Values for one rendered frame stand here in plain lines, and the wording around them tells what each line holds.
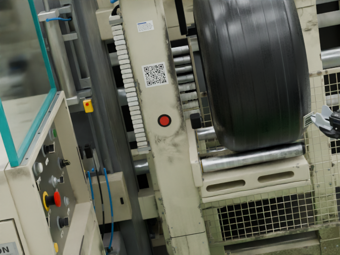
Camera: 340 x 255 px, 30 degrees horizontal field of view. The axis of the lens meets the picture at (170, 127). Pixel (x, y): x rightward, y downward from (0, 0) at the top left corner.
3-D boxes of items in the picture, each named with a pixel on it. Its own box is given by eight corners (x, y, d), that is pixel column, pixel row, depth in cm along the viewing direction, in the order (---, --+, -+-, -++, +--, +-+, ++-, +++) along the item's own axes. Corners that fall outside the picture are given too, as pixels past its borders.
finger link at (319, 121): (308, 104, 191) (334, 113, 184) (312, 119, 194) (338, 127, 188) (302, 111, 189) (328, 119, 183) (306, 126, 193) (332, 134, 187)
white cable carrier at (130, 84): (139, 155, 215) (108, 16, 198) (139, 149, 219) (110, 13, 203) (152, 152, 214) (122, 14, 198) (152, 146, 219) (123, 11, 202)
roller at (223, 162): (197, 157, 211) (199, 169, 212) (198, 163, 207) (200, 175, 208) (301, 138, 209) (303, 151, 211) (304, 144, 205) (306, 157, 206)
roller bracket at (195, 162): (195, 188, 206) (189, 161, 202) (189, 142, 243) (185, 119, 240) (205, 186, 206) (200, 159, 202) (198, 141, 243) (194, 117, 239)
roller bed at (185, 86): (155, 126, 252) (140, 54, 241) (155, 114, 266) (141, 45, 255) (204, 117, 251) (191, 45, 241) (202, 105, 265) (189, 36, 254)
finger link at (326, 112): (313, 98, 192) (340, 105, 186) (317, 113, 196) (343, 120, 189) (308, 104, 191) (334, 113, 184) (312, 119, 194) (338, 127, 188)
